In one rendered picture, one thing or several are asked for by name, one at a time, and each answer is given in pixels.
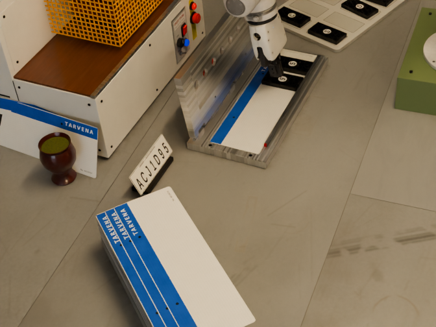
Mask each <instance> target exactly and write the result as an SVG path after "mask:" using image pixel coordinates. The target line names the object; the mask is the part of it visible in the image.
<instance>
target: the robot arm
mask: <svg viewBox="0 0 436 327"><path fill-rule="evenodd" d="M223 3H224V6H225V8H226V10H227V12H228V13H229V14H231V15H232V16H234V17H237V18H242V17H244V18H245V20H246V21H247V22H248V24H249V30H250V38H251V42H252V47H253V50H254V54H255V57H256V59H257V60H261V66H262V67H268V69H269V74H270V76H271V77H282V75H283V74H284V71H283V68H282V63H281V61H279V60H281V55H280V51H281V50H282V49H283V47H284V45H285V44H286V41H287V38H286V34H285V30H284V26H283V24H282V20H281V18H280V15H279V13H278V5H277V2H276V0H223ZM423 55H424V58H425V61H426V62H427V63H428V64H429V65H430V66H431V67H432V68H433V69H435V70H436V33H435V34H432V35H431V36H430V37H429V38H428V39H427V40H426V42H425V44H424V48H423Z"/></svg>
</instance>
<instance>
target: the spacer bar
mask: <svg viewBox="0 0 436 327"><path fill-rule="evenodd" d="M280 55H281V56H287V57H291V58H297V59H301V60H307V61H310V62H314V61H315V59H316V57H317V55H314V54H307V53H301V52H298V51H292V50H288V49H282V50H281V52H280Z"/></svg>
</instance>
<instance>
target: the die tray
mask: <svg viewBox="0 0 436 327"><path fill-rule="evenodd" d="M345 1H347V0H288V1H287V2H286V3H284V4H283V5H281V6H279V7H278V9H281V8H282V7H283V6H285V7H287V8H290V9H292V10H295V11H297V12H300V13H302V14H305V15H307V16H309V17H311V21H309V22H308V23H306V24H305V25H304V26H303V27H301V28H298V27H296V26H294V25H291V24H289V23H286V22H284V21H282V24H283V26H284V30H286V31H287V32H290V33H292V34H294V35H297V36H299V37H301V38H303V39H305V40H307V41H310V42H312V43H315V44H317V45H319V46H321V47H323V48H325V49H328V50H330V51H332V52H335V53H339V52H340V51H342V50H343V49H344V48H345V47H347V46H348V45H350V44H351V43H352V42H354V41H355V40H356V39H358V38H359V37H360V36H362V35H363V34H364V33H366V32H367V31H368V30H370V29H371V28H373V26H375V25H376V24H378V23H379V22H380V21H381V20H383V19H384V18H386V17H387V16H388V15H389V14H391V13H392V12H394V11H395V10H396V9H397V8H399V7H400V6H402V5H403V4H404V3H406V2H407V1H408V0H394V1H393V2H392V3H390V4H389V5H388V6H387V7H385V6H381V5H378V4H376V3H372V2H370V1H366V0H360V1H362V2H364V3H366V4H368V5H371V6H373V7H375V8H378V13H377V14H375V15H373V16H372V17H370V18H369V19H365V18H363V17H361V16H359V15H357V14H355V13H352V12H350V11H348V10H346V9H344V8H342V7H341V3H344V2H345ZM317 22H320V23H323V24H325V25H327V26H330V27H333V28H335V29H337V30H340V31H343V32H345V33H347V34H346V38H345V39H343V40H342V41H341V42H339V43H338V44H337V45H335V44H333V43H330V42H327V41H326V40H323V39H320V38H318V37H316V36H313V35H311V34H308V29H309V28H311V27H312V26H314V24H316V23H317Z"/></svg>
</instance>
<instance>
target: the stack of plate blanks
mask: <svg viewBox="0 0 436 327"><path fill-rule="evenodd" d="M96 218H97V223H98V227H99V231H100V233H101V240H102V243H103V248H104V250H105V251H106V253H107V255H108V257H109V259H110V261H111V263H112V265H113V267H114V269H115V271H116V273H117V275H118V277H119V279H120V281H121V283H122V285H123V287H124V289H125V291H126V292H127V295H128V297H129V299H130V301H131V303H132V305H133V306H134V309H135V310H136V313H137V314H138V317H139V319H140V321H141V323H142V325H143V327H165V325H164V323H163V321H162V319H161V317H160V316H159V314H158V312H157V310H156V308H155V307H154V304H153V303H152V300H151V298H150V297H149V295H148V293H147V291H146V289H145V287H144V286H143V284H142V282H141V280H140V278H139V276H138V274H137V272H136V270H135V268H134V267H133V265H132V263H131V261H130V259H129V257H128V256H127V254H126V252H125V250H124V248H123V246H122V244H121V242H120V240H119V238H118V237H117V235H116V233H115V231H114V229H113V228H112V225H111V224H110V222H109V220H108V218H107V216H106V214H105V212H102V213H99V214H97V215H96Z"/></svg>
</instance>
